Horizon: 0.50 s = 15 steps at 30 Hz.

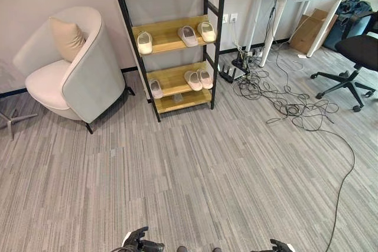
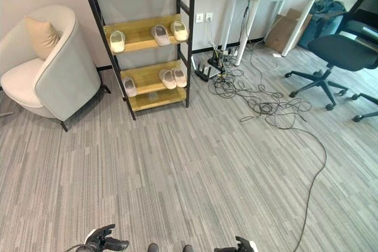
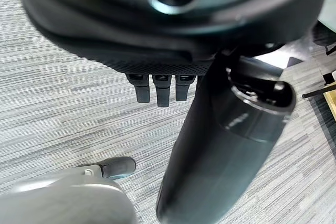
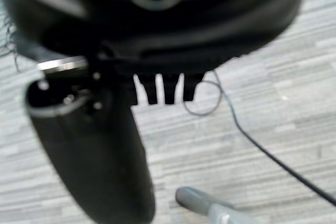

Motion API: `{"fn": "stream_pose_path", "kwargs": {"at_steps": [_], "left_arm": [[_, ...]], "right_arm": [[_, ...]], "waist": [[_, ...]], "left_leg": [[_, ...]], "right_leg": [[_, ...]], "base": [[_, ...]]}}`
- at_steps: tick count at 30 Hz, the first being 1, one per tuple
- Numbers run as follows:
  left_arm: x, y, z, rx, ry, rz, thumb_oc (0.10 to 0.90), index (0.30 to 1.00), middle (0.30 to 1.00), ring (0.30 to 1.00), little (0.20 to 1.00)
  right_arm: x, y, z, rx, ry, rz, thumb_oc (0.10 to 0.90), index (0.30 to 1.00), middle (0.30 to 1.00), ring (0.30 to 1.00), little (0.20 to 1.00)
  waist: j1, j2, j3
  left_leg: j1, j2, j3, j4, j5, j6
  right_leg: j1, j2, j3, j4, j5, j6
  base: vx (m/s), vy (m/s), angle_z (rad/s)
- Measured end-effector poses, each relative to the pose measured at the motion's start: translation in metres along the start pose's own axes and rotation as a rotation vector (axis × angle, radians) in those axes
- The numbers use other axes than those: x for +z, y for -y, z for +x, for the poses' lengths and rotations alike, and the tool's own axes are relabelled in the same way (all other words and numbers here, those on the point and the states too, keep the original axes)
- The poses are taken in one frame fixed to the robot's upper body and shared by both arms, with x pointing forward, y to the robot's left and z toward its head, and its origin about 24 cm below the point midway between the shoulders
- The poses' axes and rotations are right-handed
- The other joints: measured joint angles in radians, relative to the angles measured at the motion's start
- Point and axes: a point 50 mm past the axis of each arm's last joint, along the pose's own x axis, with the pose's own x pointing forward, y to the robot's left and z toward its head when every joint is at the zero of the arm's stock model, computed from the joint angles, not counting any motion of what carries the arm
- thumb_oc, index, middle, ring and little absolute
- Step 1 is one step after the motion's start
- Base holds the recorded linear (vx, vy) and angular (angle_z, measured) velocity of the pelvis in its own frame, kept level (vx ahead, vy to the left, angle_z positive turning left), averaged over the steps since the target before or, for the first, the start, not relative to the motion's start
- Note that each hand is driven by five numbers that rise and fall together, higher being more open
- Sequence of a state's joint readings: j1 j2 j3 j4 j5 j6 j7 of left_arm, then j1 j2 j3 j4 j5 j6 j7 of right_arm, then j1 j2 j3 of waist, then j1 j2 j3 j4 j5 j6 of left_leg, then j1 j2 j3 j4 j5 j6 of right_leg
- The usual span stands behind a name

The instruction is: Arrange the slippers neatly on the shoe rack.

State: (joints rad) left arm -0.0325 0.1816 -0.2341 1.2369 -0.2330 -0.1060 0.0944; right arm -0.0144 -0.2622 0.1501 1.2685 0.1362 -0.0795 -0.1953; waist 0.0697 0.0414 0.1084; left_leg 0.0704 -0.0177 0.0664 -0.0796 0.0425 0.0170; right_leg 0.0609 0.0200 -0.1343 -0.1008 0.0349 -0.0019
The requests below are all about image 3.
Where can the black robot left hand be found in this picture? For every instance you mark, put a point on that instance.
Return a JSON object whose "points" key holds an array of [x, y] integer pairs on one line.
{"points": [[147, 32]]}

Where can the dark robot foot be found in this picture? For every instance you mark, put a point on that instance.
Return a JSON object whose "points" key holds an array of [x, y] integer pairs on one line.
{"points": [[119, 166]]}

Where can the dark floor mat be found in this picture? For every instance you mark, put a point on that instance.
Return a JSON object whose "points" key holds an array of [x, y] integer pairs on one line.
{"points": [[294, 62]]}

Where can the black stand base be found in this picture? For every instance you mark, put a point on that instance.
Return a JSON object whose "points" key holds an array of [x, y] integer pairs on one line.
{"points": [[319, 91]]}

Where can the light wooden board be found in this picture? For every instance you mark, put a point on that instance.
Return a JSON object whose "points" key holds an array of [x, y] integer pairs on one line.
{"points": [[331, 106]]}

